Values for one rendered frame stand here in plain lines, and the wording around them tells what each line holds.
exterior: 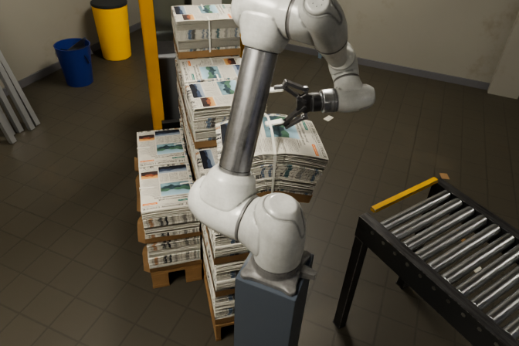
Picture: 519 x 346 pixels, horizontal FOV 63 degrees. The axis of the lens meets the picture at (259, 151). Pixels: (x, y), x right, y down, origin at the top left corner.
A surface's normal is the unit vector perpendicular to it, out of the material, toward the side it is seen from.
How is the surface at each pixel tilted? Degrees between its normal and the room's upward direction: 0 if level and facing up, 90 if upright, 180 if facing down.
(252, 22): 74
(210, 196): 65
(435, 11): 90
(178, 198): 2
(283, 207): 6
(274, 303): 90
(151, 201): 1
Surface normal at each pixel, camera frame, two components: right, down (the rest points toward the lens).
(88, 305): 0.04, -0.81
